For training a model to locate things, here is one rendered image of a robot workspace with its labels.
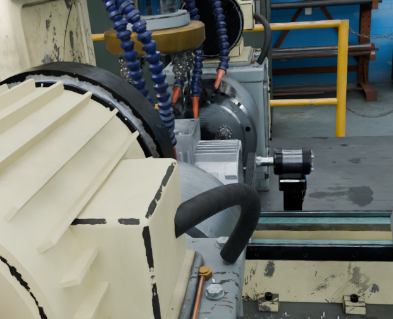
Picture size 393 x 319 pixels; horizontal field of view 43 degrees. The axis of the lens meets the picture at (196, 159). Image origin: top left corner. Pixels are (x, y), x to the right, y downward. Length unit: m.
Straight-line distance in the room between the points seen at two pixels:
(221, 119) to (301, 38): 4.82
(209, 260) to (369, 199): 0.98
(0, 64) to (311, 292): 0.69
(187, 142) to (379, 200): 0.68
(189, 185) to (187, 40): 0.28
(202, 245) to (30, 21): 0.53
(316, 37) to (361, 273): 5.07
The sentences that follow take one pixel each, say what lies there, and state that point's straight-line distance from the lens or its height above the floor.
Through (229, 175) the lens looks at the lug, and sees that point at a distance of 0.90.
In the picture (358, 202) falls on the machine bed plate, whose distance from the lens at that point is 1.43.
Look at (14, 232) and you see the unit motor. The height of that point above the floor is 1.33.
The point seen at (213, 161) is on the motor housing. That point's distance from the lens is 0.94.
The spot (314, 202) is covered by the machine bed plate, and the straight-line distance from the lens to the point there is 1.42.
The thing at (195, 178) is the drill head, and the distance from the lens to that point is 0.71.
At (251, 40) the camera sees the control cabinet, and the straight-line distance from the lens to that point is 4.03.
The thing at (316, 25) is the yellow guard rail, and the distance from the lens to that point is 3.17.
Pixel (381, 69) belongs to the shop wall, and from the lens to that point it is 6.12.
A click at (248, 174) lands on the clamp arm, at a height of 1.03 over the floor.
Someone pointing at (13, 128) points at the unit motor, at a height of 1.35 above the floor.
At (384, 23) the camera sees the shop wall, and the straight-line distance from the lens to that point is 6.03.
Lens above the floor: 1.44
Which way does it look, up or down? 21 degrees down
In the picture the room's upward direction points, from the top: 5 degrees counter-clockwise
